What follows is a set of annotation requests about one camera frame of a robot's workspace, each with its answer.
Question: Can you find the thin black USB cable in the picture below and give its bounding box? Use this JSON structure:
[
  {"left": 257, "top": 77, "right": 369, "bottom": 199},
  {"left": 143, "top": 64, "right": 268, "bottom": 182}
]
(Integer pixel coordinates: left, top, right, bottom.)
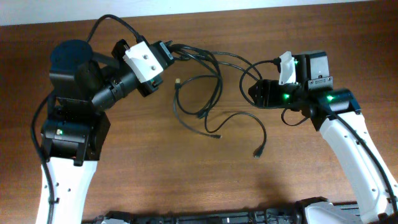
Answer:
[{"left": 203, "top": 111, "right": 268, "bottom": 159}]

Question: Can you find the thick black USB cable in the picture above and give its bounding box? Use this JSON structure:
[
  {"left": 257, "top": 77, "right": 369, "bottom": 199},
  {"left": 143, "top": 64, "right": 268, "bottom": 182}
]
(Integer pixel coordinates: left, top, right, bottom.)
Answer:
[{"left": 167, "top": 43, "right": 262, "bottom": 139}]

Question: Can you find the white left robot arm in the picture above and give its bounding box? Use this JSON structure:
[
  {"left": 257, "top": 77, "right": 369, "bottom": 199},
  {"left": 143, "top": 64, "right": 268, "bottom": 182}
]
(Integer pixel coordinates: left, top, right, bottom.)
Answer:
[{"left": 35, "top": 40, "right": 174, "bottom": 223}]

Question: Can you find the black right camera cable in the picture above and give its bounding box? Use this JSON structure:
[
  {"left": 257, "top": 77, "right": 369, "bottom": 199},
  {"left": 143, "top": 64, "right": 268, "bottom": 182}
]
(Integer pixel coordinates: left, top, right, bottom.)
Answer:
[{"left": 238, "top": 59, "right": 398, "bottom": 212}]

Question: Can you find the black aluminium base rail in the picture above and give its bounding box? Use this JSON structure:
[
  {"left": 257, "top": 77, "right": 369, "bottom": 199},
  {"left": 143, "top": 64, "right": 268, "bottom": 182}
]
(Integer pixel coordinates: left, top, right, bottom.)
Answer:
[{"left": 82, "top": 197, "right": 362, "bottom": 224}]

